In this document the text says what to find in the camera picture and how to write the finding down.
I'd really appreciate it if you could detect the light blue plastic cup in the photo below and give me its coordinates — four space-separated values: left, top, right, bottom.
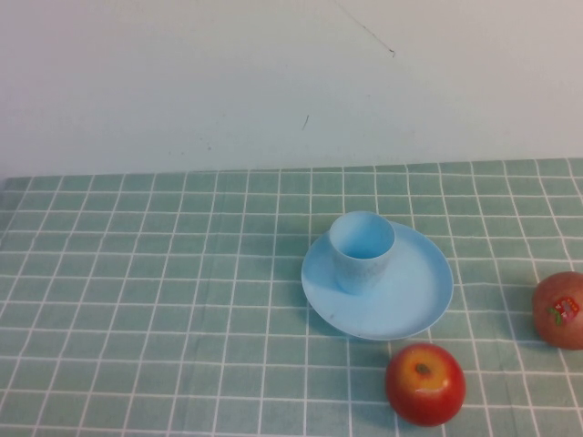
328 211 395 295

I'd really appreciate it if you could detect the light blue plastic plate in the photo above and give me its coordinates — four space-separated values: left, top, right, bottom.
301 221 455 341

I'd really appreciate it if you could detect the green checked tablecloth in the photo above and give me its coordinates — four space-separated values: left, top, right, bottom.
0 157 583 437

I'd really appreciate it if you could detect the red apple with yellow top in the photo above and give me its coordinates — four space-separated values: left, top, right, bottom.
384 343 467 428

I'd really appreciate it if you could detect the red apple with sticker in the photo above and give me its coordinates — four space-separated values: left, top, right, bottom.
531 271 583 351

